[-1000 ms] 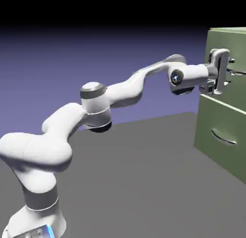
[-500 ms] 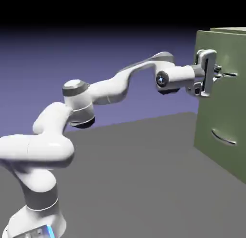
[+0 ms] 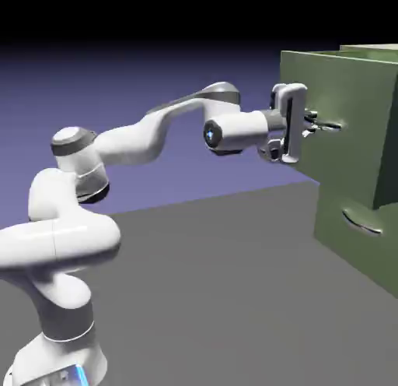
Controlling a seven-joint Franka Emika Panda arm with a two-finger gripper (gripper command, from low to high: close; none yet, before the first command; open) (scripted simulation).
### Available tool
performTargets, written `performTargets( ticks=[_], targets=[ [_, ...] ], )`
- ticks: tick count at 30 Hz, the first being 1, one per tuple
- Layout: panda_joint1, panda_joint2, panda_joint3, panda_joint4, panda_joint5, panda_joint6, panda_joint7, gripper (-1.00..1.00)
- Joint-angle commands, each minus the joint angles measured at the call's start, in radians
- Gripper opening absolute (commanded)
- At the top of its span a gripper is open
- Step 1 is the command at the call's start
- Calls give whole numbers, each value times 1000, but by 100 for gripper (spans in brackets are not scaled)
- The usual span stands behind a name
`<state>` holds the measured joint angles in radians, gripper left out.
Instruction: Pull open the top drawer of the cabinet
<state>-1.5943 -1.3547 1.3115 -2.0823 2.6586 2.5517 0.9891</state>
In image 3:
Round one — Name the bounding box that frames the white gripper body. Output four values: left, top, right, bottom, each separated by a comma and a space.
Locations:
280, 82, 309, 165

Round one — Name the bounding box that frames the curved silver drawer handle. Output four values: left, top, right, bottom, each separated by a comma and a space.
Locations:
340, 207, 384, 237
311, 119, 344, 132

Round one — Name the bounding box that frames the green drawer front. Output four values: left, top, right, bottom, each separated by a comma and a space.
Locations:
279, 50, 394, 211
312, 174, 398, 300

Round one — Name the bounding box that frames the green cabinet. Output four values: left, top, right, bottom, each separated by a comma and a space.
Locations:
312, 44, 398, 300

